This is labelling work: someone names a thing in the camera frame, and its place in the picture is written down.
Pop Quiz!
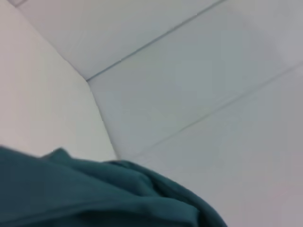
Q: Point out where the teal blue shirt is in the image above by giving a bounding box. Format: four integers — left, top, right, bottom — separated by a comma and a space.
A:
0, 145, 228, 227

